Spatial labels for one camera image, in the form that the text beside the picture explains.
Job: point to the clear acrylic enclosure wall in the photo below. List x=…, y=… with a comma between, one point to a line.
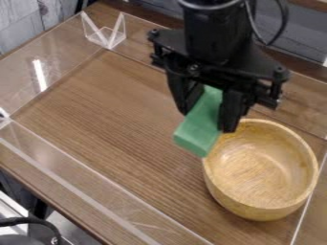
x=86, y=141

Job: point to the green rectangular block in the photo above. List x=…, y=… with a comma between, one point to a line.
x=198, y=131

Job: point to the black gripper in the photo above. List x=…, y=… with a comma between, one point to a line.
x=214, y=51

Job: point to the brown wooden bowl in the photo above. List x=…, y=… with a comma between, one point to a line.
x=261, y=170

